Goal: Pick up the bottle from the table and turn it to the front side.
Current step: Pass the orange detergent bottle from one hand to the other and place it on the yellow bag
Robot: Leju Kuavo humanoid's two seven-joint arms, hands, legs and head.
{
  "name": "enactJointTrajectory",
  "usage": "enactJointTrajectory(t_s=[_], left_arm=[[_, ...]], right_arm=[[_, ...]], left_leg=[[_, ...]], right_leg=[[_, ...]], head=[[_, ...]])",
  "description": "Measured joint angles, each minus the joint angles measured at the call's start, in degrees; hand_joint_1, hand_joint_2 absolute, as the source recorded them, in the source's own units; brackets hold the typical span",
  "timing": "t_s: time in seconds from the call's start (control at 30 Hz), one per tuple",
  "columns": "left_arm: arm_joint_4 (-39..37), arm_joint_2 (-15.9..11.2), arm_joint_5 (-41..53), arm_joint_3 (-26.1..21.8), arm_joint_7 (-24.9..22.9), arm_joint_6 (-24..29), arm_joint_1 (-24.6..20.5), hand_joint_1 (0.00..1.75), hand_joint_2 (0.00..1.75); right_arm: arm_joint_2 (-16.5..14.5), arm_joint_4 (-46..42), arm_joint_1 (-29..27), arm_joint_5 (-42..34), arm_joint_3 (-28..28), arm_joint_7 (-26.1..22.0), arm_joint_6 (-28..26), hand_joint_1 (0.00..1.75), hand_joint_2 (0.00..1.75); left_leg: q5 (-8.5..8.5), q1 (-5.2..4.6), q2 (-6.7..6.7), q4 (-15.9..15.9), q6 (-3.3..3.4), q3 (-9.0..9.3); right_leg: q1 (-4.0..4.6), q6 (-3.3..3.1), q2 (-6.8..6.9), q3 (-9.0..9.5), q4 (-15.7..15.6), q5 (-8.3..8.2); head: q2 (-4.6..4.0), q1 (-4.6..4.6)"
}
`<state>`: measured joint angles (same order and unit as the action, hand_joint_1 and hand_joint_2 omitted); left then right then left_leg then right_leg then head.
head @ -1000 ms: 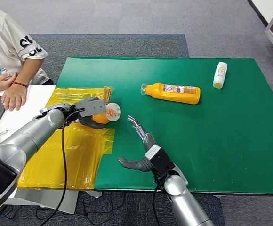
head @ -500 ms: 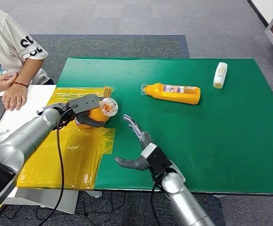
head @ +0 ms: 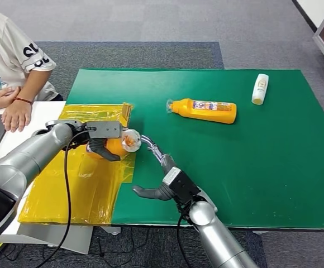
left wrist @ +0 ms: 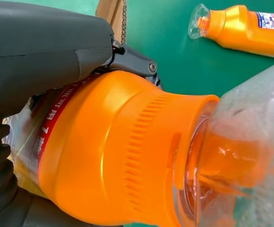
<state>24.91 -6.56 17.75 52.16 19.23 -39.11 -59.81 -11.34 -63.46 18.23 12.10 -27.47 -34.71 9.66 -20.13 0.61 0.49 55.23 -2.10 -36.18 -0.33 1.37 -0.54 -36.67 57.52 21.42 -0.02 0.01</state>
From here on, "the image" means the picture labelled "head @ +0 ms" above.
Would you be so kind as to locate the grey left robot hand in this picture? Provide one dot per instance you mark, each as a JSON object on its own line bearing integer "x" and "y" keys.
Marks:
{"x": 103, "y": 149}

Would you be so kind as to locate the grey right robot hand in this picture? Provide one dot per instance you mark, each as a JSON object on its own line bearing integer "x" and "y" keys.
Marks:
{"x": 150, "y": 193}

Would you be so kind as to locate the orange bottle with clear cap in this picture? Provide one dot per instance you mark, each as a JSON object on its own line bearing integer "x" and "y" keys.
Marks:
{"x": 206, "y": 113}
{"x": 114, "y": 146}

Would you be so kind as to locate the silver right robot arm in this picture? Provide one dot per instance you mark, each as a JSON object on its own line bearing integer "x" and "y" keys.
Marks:
{"x": 220, "y": 240}

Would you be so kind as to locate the person's left forearm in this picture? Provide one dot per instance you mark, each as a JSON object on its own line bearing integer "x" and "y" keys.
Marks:
{"x": 33, "y": 87}

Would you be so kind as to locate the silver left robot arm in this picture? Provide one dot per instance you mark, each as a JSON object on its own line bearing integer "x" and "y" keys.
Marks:
{"x": 25, "y": 155}

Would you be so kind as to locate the small white bottle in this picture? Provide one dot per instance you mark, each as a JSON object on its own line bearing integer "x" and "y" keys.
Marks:
{"x": 260, "y": 88}

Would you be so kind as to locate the yellow plastic-wrapped cardboard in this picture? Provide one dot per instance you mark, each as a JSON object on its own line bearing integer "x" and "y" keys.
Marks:
{"x": 66, "y": 192}

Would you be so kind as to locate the white table foot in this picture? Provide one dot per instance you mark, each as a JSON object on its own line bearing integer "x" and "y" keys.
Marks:
{"x": 260, "y": 232}
{"x": 112, "y": 231}

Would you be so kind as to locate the green table mat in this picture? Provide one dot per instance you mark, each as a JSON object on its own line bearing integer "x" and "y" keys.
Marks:
{"x": 234, "y": 166}

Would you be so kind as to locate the person's left hand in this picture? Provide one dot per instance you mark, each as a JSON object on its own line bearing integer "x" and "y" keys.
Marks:
{"x": 17, "y": 116}

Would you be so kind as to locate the person's hand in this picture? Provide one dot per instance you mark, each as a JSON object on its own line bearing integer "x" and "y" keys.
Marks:
{"x": 2, "y": 98}
{"x": 17, "y": 116}

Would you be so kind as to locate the person's right hand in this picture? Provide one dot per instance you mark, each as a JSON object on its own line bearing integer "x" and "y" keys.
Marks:
{"x": 2, "y": 98}

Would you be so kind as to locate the person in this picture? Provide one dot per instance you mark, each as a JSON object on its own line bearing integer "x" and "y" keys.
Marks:
{"x": 5, "y": 51}

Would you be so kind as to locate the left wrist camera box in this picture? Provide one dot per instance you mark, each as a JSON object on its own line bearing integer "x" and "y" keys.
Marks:
{"x": 106, "y": 129}

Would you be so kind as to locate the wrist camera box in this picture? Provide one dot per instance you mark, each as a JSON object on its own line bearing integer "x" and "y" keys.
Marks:
{"x": 181, "y": 185}
{"x": 106, "y": 129}

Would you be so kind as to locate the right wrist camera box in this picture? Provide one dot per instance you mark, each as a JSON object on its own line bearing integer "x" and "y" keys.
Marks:
{"x": 181, "y": 185}

